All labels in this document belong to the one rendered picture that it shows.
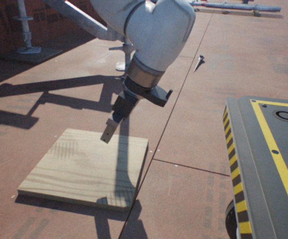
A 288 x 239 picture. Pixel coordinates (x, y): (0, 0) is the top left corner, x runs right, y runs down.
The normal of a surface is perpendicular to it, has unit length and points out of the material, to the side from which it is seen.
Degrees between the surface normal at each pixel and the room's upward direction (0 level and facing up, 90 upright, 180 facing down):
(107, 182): 0
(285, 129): 0
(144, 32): 79
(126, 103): 90
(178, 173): 0
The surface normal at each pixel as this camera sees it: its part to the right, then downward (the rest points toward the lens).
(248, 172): 0.04, -0.86
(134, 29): -0.63, 0.26
